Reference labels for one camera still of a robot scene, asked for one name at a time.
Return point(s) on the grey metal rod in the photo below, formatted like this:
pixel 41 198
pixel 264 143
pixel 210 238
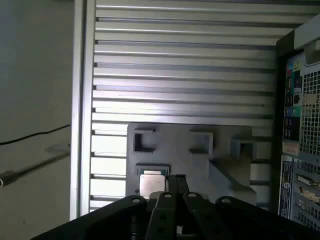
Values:
pixel 7 178

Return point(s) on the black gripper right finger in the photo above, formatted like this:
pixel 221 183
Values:
pixel 198 216

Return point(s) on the black open PC case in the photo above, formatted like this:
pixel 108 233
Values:
pixel 310 120

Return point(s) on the silver CPU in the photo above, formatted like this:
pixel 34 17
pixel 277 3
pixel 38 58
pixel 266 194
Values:
pixel 151 185

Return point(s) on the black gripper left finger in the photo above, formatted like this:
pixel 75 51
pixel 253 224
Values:
pixel 162 212

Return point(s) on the grey plastic parts rack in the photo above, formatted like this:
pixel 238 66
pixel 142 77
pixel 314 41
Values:
pixel 175 140

